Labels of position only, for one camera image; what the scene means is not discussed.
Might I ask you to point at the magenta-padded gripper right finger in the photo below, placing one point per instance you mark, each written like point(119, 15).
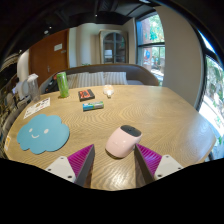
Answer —
point(168, 165)

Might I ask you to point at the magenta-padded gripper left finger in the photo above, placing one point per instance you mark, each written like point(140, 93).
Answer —
point(58, 166)

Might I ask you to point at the pink computer mouse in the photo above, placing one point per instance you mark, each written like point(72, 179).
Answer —
point(120, 142)

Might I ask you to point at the blue cloud-shaped mouse pad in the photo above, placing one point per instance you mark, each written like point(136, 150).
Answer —
point(43, 133)

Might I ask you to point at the yellow sticker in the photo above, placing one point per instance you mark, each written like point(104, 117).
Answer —
point(7, 143)

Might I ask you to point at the printed paper sheet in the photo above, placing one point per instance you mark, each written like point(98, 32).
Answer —
point(36, 107)

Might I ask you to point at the green and blue packet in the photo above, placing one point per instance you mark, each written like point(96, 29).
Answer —
point(93, 106)

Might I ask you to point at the black flat box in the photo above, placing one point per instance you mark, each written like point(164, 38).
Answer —
point(86, 95)

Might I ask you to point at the large curved window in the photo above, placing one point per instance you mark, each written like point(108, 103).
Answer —
point(213, 100)

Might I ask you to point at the black backpack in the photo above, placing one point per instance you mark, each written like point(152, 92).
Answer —
point(51, 86)

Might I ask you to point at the green drink can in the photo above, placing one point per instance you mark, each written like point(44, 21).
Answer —
point(62, 85)

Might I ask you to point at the clear plastic pouch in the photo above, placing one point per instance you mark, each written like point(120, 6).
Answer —
point(108, 90)

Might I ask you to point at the striped cushion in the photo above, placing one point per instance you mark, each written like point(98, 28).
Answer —
point(115, 78)
point(86, 80)

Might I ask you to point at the brown curved sofa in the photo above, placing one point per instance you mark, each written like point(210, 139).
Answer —
point(140, 75)

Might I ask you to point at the brown wooden door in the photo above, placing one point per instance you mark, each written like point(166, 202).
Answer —
point(45, 61)

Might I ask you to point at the black-framed window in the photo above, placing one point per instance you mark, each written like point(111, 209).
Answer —
point(151, 46)

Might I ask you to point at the white door sign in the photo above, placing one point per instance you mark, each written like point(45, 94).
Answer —
point(58, 47)

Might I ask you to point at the arched glass-door cabinet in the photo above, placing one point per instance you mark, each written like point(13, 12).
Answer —
point(114, 46)

